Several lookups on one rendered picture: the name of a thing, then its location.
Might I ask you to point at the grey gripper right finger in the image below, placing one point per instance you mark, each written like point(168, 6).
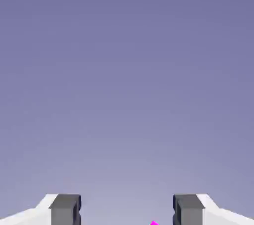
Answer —
point(188, 211)

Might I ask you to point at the large magenta box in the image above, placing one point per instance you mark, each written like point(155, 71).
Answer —
point(153, 223)

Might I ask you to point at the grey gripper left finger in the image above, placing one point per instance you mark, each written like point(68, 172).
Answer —
point(63, 211)

